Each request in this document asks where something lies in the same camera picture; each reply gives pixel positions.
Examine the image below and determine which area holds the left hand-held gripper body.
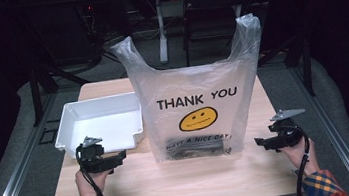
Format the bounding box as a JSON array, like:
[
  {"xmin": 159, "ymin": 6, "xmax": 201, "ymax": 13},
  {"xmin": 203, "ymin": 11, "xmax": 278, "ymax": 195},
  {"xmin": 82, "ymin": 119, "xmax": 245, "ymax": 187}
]
[{"xmin": 73, "ymin": 134, "xmax": 109, "ymax": 175}]

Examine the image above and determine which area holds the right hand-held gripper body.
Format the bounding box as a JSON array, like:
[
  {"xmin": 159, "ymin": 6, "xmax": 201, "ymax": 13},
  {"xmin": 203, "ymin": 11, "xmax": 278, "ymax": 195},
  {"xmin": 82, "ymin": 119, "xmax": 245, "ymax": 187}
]
[{"xmin": 266, "ymin": 106, "xmax": 310, "ymax": 151}]

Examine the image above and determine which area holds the black box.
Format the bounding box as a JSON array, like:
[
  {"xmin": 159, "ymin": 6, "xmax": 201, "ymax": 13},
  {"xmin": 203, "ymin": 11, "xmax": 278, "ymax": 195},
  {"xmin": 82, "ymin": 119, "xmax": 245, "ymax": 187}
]
[{"xmin": 164, "ymin": 131, "xmax": 234, "ymax": 162}]

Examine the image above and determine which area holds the clear plastic bag smiley print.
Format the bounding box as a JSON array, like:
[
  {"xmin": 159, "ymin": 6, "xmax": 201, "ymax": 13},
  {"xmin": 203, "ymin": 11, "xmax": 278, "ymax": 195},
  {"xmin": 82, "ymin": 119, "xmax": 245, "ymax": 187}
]
[{"xmin": 108, "ymin": 11, "xmax": 276, "ymax": 169}]

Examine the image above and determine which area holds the person's left hand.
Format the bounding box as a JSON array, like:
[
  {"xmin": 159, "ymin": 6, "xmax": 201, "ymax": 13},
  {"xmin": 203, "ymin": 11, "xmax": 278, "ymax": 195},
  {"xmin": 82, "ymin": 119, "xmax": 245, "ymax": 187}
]
[{"xmin": 74, "ymin": 165, "xmax": 117, "ymax": 196}]

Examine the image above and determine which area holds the person's right hand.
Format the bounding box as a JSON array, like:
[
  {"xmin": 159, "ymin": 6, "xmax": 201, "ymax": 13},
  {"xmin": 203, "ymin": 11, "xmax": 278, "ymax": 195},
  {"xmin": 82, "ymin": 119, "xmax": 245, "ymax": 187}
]
[{"xmin": 277, "ymin": 136, "xmax": 322, "ymax": 179}]

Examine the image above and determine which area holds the white plastic tray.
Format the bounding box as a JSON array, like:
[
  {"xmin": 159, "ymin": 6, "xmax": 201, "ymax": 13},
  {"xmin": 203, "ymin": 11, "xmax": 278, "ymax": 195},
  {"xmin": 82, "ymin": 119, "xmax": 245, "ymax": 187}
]
[{"xmin": 49, "ymin": 90, "xmax": 147, "ymax": 161}]

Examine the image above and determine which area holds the black metal stand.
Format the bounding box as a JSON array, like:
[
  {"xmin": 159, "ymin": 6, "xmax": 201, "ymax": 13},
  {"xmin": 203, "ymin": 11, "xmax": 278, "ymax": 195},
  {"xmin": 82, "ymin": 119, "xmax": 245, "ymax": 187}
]
[
  {"xmin": 254, "ymin": 32, "xmax": 318, "ymax": 103},
  {"xmin": 25, "ymin": 59, "xmax": 96, "ymax": 128}
]

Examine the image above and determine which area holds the white table leg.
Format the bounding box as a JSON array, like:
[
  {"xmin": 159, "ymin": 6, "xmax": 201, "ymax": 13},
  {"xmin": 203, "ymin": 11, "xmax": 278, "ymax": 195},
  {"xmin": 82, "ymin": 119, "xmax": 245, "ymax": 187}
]
[{"xmin": 151, "ymin": 0, "xmax": 172, "ymax": 65}]

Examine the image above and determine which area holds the black chair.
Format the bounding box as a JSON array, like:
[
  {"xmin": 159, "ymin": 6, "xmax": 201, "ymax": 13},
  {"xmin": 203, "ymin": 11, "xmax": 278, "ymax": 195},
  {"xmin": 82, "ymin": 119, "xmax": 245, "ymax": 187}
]
[{"xmin": 179, "ymin": 0, "xmax": 263, "ymax": 67}]

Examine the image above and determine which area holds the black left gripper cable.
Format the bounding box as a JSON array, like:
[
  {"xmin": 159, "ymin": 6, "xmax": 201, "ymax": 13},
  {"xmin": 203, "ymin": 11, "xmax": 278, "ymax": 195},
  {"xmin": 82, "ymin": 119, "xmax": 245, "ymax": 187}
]
[{"xmin": 74, "ymin": 140, "xmax": 115, "ymax": 196}]

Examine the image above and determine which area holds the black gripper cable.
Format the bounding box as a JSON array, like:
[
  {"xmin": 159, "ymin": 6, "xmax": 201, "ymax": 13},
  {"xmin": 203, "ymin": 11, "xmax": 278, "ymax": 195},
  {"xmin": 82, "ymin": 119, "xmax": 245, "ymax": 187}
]
[
  {"xmin": 74, "ymin": 140, "xmax": 115, "ymax": 196},
  {"xmin": 286, "ymin": 123, "xmax": 317, "ymax": 196}
]

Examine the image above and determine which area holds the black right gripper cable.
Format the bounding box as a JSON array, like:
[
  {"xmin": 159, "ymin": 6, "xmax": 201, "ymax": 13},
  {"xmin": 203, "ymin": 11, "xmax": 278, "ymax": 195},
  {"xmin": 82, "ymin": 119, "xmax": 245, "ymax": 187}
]
[{"xmin": 286, "ymin": 123, "xmax": 317, "ymax": 196}]

